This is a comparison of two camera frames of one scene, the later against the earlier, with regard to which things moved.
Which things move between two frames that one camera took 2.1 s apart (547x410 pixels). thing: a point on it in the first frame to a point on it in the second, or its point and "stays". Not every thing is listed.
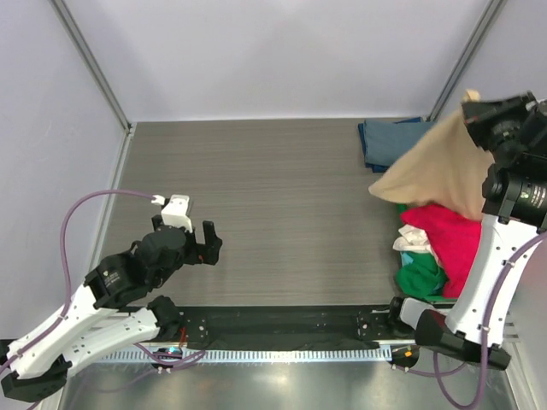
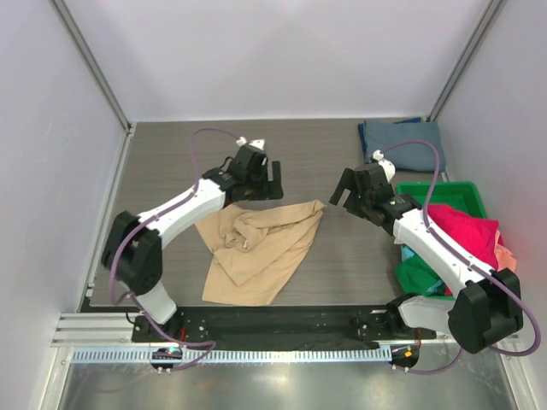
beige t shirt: [445, 167] to [255, 251]
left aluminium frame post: [71, 26] stays
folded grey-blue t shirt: [385, 141] stays
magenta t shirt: [457, 239] stays
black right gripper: [479, 115] to [348, 181]
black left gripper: [208, 252] to [272, 190]
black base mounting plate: [286, 327] stays
